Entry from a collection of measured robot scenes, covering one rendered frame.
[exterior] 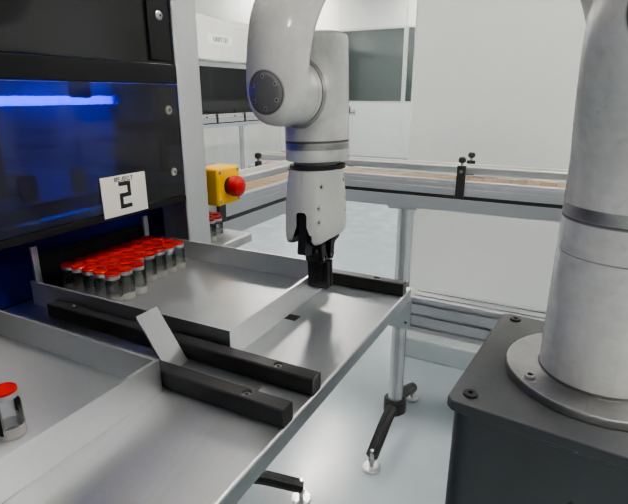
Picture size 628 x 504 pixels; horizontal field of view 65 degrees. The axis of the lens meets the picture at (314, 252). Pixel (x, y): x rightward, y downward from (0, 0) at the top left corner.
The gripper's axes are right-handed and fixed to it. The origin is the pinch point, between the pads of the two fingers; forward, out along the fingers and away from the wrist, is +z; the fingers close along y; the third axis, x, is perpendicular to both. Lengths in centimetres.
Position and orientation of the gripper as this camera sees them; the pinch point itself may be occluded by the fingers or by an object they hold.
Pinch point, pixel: (320, 272)
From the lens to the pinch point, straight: 70.5
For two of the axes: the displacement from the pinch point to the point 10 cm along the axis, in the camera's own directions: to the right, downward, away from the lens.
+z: 0.3, 9.6, 2.9
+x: 8.9, 1.1, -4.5
